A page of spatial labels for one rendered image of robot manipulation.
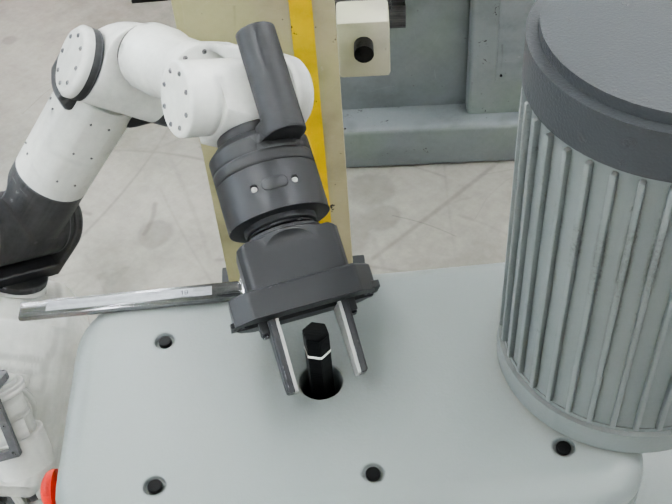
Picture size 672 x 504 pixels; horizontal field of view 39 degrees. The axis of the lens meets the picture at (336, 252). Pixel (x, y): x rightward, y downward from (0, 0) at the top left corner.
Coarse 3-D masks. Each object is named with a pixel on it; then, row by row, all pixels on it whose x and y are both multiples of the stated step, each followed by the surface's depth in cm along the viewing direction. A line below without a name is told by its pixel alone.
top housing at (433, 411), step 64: (128, 320) 87; (192, 320) 86; (320, 320) 85; (384, 320) 85; (448, 320) 84; (128, 384) 82; (192, 384) 81; (256, 384) 81; (384, 384) 80; (448, 384) 80; (64, 448) 78; (128, 448) 77; (192, 448) 77; (256, 448) 76; (320, 448) 76; (384, 448) 76; (448, 448) 75; (512, 448) 75; (576, 448) 75
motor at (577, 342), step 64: (576, 0) 60; (640, 0) 60; (576, 64) 56; (640, 64) 55; (576, 128) 56; (640, 128) 53; (512, 192) 69; (576, 192) 60; (640, 192) 56; (512, 256) 71; (576, 256) 63; (640, 256) 60; (512, 320) 74; (576, 320) 67; (640, 320) 63; (512, 384) 78; (576, 384) 71; (640, 384) 68; (640, 448) 73
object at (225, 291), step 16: (160, 288) 88; (176, 288) 88; (192, 288) 88; (208, 288) 88; (224, 288) 88; (240, 288) 88; (32, 304) 88; (48, 304) 88; (64, 304) 88; (80, 304) 87; (96, 304) 87; (112, 304) 87; (128, 304) 87; (144, 304) 87; (160, 304) 87; (176, 304) 87; (192, 304) 87
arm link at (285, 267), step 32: (288, 160) 78; (224, 192) 79; (256, 192) 77; (288, 192) 77; (320, 192) 79; (256, 224) 78; (288, 224) 77; (320, 224) 78; (256, 256) 77; (288, 256) 77; (320, 256) 78; (256, 288) 76; (288, 288) 76; (320, 288) 77; (352, 288) 77; (256, 320) 76; (288, 320) 80
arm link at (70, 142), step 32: (96, 32) 99; (64, 64) 101; (96, 64) 98; (64, 96) 101; (64, 128) 107; (96, 128) 107; (32, 160) 110; (64, 160) 109; (96, 160) 110; (64, 192) 112
